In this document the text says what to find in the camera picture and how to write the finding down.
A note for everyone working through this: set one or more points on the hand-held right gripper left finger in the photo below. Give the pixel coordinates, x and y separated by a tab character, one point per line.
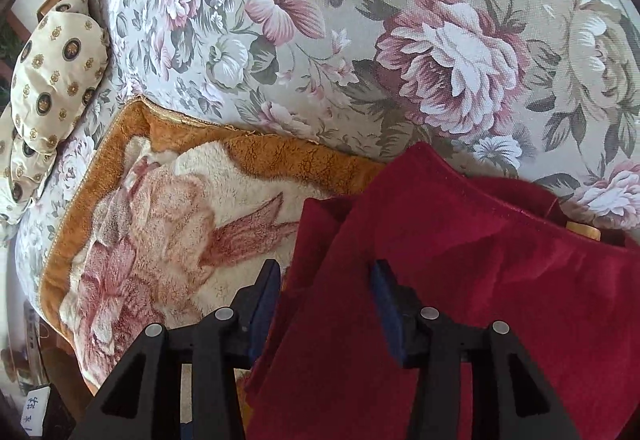
261	305

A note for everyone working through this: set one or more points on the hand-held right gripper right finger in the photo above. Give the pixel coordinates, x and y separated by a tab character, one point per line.
387	307

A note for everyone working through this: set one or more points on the dark red fleece sweater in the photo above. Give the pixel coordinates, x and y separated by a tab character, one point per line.
450	280

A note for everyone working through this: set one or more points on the plush floral blanket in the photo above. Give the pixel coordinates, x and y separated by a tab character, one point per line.
170	230

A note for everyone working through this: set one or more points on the floral sofa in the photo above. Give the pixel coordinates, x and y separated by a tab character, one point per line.
380	35

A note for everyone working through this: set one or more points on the cream patterned pillow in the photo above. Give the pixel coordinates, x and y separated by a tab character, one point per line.
47	90

